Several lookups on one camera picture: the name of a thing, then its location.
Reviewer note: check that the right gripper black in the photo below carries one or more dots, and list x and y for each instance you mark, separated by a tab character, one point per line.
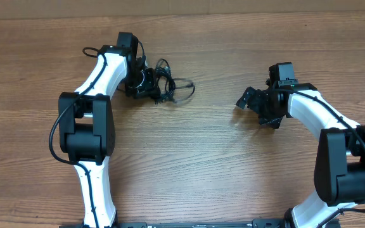
256	95

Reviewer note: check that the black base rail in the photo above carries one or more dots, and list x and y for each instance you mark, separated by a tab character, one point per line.
198	225

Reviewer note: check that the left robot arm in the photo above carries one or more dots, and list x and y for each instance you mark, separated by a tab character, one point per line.
86	127

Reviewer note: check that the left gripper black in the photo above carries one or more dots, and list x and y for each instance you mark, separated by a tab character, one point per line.
145	91

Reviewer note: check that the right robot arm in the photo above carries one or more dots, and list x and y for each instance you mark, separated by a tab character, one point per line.
339	173

